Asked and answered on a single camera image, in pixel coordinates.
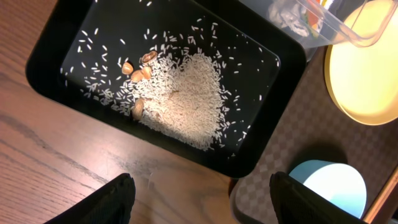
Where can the clear plastic bin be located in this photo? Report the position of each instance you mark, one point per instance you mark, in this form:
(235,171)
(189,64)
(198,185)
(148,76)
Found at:
(326,21)

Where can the white tissue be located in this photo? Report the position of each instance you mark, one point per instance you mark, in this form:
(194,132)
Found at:
(289,14)

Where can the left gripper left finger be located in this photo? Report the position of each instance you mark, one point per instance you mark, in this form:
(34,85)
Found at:
(111,204)

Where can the light blue bowl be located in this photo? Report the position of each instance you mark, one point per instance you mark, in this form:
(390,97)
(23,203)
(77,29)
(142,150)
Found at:
(338,183)

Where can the rice and nut scraps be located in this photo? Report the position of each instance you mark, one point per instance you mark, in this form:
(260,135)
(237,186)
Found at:
(173,66)

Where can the dark brown serving tray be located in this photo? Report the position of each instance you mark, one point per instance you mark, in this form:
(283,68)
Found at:
(312,127)

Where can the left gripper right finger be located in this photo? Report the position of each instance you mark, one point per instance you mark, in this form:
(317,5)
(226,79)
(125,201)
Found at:
(295,203)

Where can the yellow plate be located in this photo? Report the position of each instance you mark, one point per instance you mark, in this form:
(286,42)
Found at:
(362,81)

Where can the green yellow snack wrapper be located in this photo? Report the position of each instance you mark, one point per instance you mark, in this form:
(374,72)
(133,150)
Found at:
(313,20)

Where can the black rectangular tray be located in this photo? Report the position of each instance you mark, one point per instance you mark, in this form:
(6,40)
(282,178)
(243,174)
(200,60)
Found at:
(43,75)

